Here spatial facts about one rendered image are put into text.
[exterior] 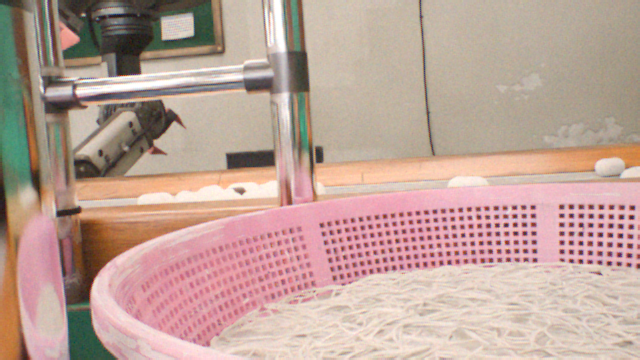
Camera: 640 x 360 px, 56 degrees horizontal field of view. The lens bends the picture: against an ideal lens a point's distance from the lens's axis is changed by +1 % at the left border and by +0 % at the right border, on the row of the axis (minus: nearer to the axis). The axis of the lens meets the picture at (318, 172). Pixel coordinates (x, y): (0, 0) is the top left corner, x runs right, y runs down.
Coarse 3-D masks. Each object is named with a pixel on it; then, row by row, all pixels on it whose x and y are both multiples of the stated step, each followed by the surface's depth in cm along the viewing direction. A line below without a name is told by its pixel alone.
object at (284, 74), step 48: (48, 0) 35; (288, 0) 32; (48, 48) 35; (288, 48) 32; (48, 96) 35; (96, 96) 35; (144, 96) 34; (192, 96) 34; (288, 96) 32; (288, 144) 32; (288, 192) 33; (96, 336) 35
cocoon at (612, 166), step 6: (600, 162) 60; (606, 162) 60; (612, 162) 60; (618, 162) 60; (600, 168) 60; (606, 168) 60; (612, 168) 60; (618, 168) 60; (624, 168) 61; (600, 174) 61; (606, 174) 60; (612, 174) 60; (618, 174) 61
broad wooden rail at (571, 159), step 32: (384, 160) 76; (416, 160) 72; (448, 160) 71; (480, 160) 70; (512, 160) 69; (544, 160) 68; (576, 160) 67; (96, 192) 78; (128, 192) 77; (160, 192) 76
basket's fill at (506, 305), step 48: (336, 288) 29; (384, 288) 26; (432, 288) 26; (480, 288) 25; (528, 288) 24; (576, 288) 25; (624, 288) 24; (240, 336) 24; (288, 336) 22; (336, 336) 21; (384, 336) 21; (432, 336) 21; (480, 336) 20; (528, 336) 19; (576, 336) 19; (624, 336) 18
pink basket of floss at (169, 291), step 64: (448, 192) 33; (512, 192) 32; (576, 192) 31; (128, 256) 20; (192, 256) 24; (256, 256) 28; (320, 256) 30; (384, 256) 32; (448, 256) 32; (512, 256) 31; (576, 256) 30; (128, 320) 12; (192, 320) 23
